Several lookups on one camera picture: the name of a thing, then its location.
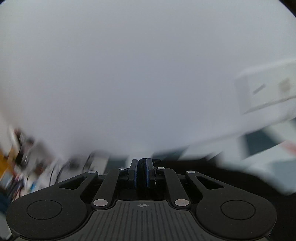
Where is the geometric patterned mat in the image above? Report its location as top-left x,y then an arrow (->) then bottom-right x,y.
92,125 -> 296,195

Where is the black shirt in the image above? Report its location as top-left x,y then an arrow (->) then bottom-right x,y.
138,158 -> 296,209

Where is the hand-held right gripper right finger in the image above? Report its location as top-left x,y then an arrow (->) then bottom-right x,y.
146,158 -> 227,210

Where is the white wall socket panel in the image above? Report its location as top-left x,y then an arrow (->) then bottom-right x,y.
234,59 -> 296,115

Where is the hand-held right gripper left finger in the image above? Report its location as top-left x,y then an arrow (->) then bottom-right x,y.
58,159 -> 139,210

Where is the cluster of cosmetics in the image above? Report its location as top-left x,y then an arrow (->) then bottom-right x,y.
0,125 -> 70,209

